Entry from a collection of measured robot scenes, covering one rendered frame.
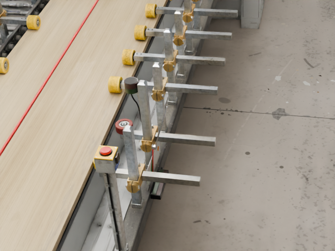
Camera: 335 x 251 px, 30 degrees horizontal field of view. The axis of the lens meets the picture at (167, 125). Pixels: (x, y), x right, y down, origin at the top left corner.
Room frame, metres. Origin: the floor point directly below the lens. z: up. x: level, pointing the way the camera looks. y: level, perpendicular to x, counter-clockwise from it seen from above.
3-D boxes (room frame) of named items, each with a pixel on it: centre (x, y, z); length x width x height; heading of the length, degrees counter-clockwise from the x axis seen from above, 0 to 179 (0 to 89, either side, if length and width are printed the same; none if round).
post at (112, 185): (1.67, 0.22, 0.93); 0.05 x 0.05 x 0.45; 75
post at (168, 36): (2.65, -0.04, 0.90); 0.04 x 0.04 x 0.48; 75
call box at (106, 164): (1.67, 0.22, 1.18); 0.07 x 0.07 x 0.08; 75
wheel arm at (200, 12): (3.16, -0.20, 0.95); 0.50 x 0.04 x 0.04; 75
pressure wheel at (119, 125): (2.23, 0.20, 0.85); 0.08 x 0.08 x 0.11
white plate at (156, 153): (2.13, 0.08, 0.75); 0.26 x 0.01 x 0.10; 165
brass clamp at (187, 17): (3.15, -0.17, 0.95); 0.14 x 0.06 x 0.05; 165
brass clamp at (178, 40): (2.91, -0.11, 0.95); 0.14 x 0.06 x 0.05; 165
